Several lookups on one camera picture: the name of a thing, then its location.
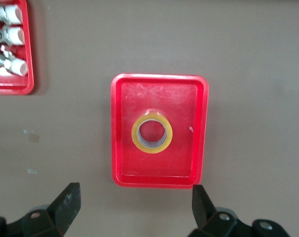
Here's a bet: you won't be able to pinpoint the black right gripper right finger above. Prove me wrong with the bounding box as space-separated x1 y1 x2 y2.
188 184 253 237

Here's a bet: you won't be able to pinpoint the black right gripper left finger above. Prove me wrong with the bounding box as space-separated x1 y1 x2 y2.
5 182 81 237

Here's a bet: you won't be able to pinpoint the yellow packing tape roll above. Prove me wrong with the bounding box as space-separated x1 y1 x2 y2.
131 111 173 154

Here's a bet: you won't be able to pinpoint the red plastic tray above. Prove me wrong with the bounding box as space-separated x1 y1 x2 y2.
111 73 210 190
0 0 35 96

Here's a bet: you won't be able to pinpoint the metal pipe fitting white caps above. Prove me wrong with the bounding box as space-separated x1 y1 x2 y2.
0 48 28 76
0 4 23 25
0 24 25 46

